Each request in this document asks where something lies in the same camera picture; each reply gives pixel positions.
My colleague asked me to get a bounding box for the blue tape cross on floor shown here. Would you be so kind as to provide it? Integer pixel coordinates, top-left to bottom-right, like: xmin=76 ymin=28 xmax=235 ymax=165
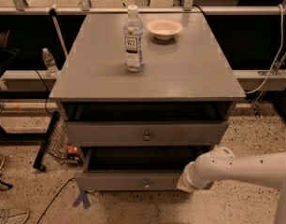
xmin=73 ymin=190 xmax=91 ymax=209

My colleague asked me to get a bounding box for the grey upper drawer with knob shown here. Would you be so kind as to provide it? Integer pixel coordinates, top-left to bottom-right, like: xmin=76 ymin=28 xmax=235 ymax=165
xmin=64 ymin=121 xmax=229 ymax=147

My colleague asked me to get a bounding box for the white sneaker bottom left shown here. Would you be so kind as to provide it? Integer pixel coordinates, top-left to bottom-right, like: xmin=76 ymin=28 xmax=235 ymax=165
xmin=0 ymin=208 xmax=29 ymax=224

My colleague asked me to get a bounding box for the white paper bowl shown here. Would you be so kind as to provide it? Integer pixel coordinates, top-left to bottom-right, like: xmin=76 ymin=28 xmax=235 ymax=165
xmin=147 ymin=19 xmax=183 ymax=40

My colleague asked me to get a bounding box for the metal guard rail frame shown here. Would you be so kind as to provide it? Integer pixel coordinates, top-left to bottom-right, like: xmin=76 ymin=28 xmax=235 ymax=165
xmin=0 ymin=0 xmax=286 ymax=93

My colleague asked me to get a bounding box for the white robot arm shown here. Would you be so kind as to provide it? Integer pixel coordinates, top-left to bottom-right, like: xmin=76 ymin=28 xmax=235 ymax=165
xmin=177 ymin=147 xmax=286 ymax=224

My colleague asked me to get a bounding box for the clear tea bottle white cap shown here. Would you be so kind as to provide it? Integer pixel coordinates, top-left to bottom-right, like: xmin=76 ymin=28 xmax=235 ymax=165
xmin=123 ymin=5 xmax=144 ymax=72

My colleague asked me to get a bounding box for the orange can in basket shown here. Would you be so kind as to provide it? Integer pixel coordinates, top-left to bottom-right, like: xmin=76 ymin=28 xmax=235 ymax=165
xmin=65 ymin=146 xmax=79 ymax=160

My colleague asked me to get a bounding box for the black cable on floor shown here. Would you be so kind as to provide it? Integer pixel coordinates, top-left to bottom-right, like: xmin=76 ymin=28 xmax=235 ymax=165
xmin=36 ymin=176 xmax=76 ymax=224

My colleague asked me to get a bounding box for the wooden stick black tip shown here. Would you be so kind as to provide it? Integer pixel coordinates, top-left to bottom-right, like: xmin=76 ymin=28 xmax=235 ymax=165
xmin=49 ymin=4 xmax=68 ymax=57

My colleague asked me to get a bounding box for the white cable right side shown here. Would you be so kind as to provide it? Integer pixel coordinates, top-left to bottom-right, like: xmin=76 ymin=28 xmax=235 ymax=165
xmin=244 ymin=4 xmax=285 ymax=95

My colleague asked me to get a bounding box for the black wire mesh basket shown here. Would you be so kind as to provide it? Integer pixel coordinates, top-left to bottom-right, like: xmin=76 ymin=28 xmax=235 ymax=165
xmin=33 ymin=111 xmax=82 ymax=172

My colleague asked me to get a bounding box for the grey wooden drawer cabinet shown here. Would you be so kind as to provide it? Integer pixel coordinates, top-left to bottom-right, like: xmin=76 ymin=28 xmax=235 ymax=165
xmin=50 ymin=13 xmax=245 ymax=147

